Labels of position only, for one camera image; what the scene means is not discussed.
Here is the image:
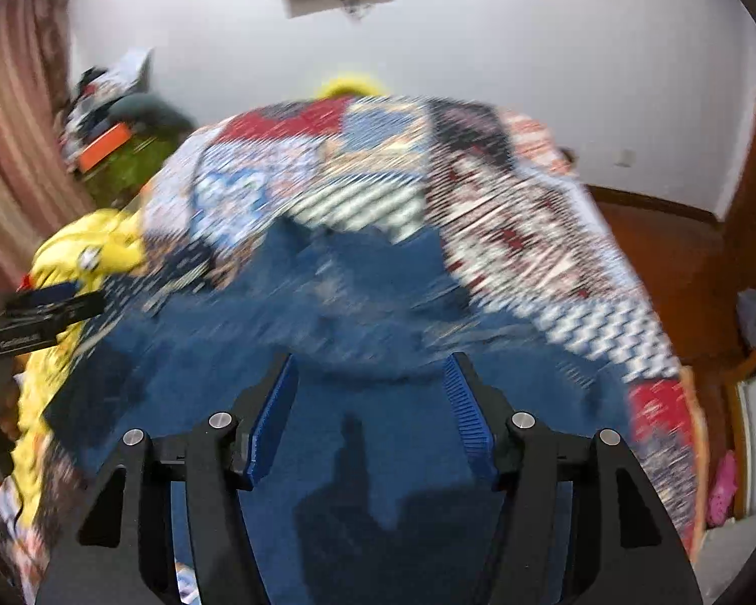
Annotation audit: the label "brown wooden door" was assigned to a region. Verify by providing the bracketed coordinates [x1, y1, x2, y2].
[721, 31, 756, 294]

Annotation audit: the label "patchwork printed blanket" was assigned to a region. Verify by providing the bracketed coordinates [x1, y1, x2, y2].
[0, 93, 710, 605]

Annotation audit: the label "yellow cartoon blanket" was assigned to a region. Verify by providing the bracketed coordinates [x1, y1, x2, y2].
[13, 208, 149, 499]

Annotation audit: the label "brown striped curtain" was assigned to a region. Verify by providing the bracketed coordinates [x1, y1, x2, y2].
[0, 0, 95, 304]

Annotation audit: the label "orange box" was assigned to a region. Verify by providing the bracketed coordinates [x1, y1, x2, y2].
[79, 125, 132, 172]

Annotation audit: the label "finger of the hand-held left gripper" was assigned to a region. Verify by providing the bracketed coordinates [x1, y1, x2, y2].
[0, 283, 111, 357]

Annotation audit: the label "pile of clothes and clutter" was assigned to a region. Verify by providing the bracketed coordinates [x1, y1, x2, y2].
[59, 47, 155, 158]

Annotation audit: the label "pink slippers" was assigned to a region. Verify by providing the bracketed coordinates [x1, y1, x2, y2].
[706, 450, 739, 527]

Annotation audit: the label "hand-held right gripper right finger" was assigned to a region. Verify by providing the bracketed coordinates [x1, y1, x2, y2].
[444, 353, 707, 605]

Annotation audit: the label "yellow rounded object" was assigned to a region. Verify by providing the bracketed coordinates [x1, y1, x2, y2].
[315, 77, 393, 100]

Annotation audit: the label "blue denim jacket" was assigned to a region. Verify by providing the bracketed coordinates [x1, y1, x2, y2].
[41, 217, 634, 605]

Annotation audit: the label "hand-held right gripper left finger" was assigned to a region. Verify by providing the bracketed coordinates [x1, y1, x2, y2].
[34, 353, 300, 605]

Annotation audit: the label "green patterned cloth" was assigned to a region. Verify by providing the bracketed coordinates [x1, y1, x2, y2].
[82, 132, 190, 209]

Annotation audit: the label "grey pillow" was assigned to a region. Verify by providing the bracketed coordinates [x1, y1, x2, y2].
[107, 93, 196, 140]

